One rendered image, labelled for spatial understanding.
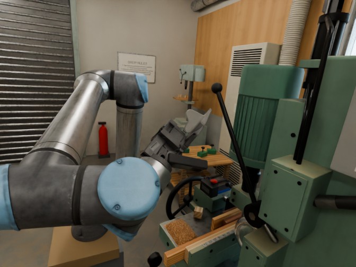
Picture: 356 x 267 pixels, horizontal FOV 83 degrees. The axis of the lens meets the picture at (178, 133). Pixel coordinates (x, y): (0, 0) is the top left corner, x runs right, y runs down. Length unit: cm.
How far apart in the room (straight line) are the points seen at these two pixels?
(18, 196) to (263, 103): 57
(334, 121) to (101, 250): 108
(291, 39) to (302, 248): 188
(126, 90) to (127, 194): 56
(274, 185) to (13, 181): 46
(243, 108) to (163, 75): 314
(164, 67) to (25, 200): 351
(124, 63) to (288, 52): 237
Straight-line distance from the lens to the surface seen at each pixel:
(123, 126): 87
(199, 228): 86
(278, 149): 62
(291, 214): 50
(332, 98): 51
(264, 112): 63
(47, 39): 349
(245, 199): 79
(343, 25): 64
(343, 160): 44
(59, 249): 124
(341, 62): 51
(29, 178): 34
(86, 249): 121
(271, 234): 61
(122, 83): 80
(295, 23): 227
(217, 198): 93
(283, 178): 48
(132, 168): 31
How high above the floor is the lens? 147
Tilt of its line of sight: 17 degrees down
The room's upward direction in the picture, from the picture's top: 4 degrees clockwise
